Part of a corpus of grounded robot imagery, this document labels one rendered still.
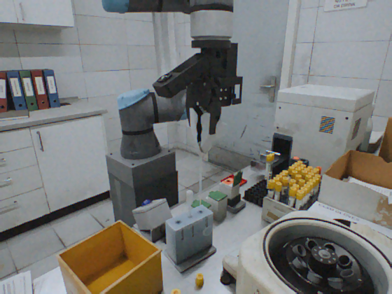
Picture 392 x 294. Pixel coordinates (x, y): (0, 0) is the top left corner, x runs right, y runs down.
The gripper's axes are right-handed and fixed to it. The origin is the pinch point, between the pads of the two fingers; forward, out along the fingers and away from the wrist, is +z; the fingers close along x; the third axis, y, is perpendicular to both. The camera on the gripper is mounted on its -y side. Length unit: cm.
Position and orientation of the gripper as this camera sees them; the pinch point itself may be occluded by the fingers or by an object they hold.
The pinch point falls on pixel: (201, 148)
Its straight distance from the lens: 49.9
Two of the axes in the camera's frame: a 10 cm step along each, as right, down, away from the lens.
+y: 8.0, -2.1, 5.7
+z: 0.0, 9.4, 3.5
